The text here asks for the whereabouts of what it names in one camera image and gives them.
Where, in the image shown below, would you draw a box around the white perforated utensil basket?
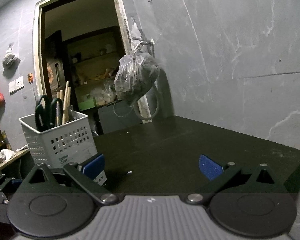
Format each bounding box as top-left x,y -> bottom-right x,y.
18,110 -> 108,186

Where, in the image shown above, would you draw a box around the green handled scissors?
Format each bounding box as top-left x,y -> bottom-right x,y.
34,95 -> 63,132

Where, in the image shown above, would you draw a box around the wooden chopstick purple band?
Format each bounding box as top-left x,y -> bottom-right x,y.
56,92 -> 61,126

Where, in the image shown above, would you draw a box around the wooden chopstick long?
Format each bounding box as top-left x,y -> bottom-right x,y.
62,81 -> 69,125

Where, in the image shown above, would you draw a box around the wooden counter shelf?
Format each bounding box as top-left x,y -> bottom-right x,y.
0,144 -> 31,177

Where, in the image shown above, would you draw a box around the dark sauce bottle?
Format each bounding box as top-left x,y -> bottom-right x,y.
0,129 -> 7,151

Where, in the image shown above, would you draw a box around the green box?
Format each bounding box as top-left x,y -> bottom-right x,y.
78,98 -> 96,111

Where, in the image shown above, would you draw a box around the plastic bag of dark contents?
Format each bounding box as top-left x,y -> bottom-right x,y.
114,53 -> 160,106

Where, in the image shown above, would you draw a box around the hanging grey bag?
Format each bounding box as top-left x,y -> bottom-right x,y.
2,46 -> 18,69

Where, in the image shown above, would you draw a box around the grey hose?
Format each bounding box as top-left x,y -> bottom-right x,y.
132,44 -> 163,121

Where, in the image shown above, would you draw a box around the orange wall hook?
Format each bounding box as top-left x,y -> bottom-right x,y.
27,73 -> 34,84

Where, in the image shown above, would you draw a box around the white wall switch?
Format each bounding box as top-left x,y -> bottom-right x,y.
8,76 -> 24,94

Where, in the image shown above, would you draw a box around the wall faucet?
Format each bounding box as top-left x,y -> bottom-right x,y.
130,17 -> 154,57

